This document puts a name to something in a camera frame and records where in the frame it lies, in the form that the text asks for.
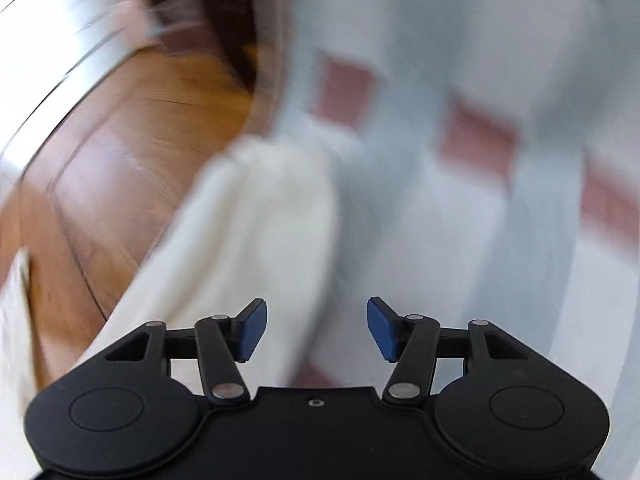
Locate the dark wooden shelf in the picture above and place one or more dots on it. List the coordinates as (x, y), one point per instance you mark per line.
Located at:
(225, 35)

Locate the cream fleece garment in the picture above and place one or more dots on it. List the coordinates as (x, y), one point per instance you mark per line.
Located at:
(260, 220)

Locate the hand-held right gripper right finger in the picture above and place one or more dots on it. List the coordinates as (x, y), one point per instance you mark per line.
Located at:
(380, 330)

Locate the white drawer cabinet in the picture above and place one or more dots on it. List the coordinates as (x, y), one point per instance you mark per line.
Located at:
(50, 10)

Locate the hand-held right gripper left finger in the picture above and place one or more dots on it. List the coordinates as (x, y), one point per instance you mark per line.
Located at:
(252, 330)

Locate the checkered mat with brown border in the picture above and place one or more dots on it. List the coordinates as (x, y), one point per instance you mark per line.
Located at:
(500, 260)

